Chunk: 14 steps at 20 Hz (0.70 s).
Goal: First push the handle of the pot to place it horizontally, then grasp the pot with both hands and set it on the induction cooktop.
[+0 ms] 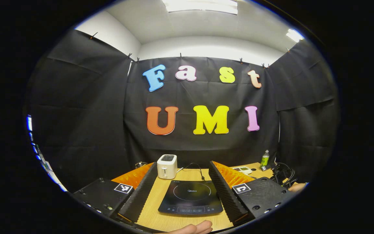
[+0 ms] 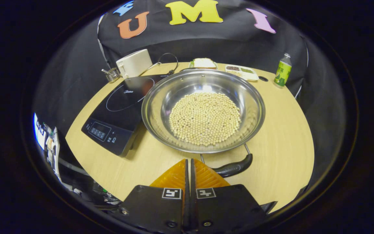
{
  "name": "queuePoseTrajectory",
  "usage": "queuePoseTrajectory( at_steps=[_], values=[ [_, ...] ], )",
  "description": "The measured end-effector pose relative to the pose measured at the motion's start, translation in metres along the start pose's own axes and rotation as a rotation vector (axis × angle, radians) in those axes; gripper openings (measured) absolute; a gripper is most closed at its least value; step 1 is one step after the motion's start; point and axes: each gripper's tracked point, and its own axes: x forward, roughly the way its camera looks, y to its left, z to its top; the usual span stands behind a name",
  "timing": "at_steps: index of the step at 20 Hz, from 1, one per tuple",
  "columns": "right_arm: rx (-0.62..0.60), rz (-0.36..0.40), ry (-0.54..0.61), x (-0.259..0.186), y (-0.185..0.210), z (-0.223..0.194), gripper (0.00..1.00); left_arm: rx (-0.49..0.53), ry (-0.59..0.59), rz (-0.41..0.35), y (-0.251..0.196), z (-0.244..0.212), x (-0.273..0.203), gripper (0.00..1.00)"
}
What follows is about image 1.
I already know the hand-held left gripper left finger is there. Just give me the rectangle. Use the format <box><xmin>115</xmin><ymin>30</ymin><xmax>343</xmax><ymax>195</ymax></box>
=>
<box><xmin>72</xmin><ymin>162</ymin><xmax>158</xmax><ymax>223</ymax></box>

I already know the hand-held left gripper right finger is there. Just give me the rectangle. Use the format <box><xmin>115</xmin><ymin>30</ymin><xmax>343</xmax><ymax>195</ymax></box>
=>
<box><xmin>208</xmin><ymin>161</ymin><xmax>293</xmax><ymax>225</ymax></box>

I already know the black induction cooktop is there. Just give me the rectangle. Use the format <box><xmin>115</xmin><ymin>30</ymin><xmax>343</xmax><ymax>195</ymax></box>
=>
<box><xmin>158</xmin><ymin>180</ymin><xmax>224</xmax><ymax>216</ymax></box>

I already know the green label drink bottle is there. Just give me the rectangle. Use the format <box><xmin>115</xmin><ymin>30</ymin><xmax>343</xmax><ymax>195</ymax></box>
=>
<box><xmin>260</xmin><ymin>150</ymin><xmax>270</xmax><ymax>168</ymax></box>

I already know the white divided tray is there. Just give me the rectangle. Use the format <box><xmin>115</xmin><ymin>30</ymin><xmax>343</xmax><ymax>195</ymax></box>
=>
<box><xmin>232</xmin><ymin>166</ymin><xmax>253</xmax><ymax>175</ymax></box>

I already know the white toaster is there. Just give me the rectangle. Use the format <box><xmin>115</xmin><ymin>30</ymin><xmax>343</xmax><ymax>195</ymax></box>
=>
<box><xmin>157</xmin><ymin>154</ymin><xmax>178</xmax><ymax>179</ymax></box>

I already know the black backdrop cloth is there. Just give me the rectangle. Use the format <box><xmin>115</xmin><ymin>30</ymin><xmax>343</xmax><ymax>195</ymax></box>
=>
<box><xmin>25</xmin><ymin>29</ymin><xmax>340</xmax><ymax>192</ymax></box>

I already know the small ceiling light panel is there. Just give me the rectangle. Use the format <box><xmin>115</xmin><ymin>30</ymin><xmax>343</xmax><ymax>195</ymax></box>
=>
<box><xmin>286</xmin><ymin>29</ymin><xmax>305</xmax><ymax>43</ymax></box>

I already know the row of small cloth clips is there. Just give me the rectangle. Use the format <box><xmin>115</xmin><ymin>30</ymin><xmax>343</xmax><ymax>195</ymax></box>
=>
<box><xmin>90</xmin><ymin>32</ymin><xmax>290</xmax><ymax>69</ymax></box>

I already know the large ceiling light panel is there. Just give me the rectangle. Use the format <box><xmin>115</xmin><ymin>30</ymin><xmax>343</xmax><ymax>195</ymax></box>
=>
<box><xmin>162</xmin><ymin>0</ymin><xmax>238</xmax><ymax>15</ymax></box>

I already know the black power cable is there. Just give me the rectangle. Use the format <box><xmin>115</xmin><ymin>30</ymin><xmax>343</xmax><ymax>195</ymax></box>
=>
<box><xmin>182</xmin><ymin>162</ymin><xmax>206</xmax><ymax>182</ymax></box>

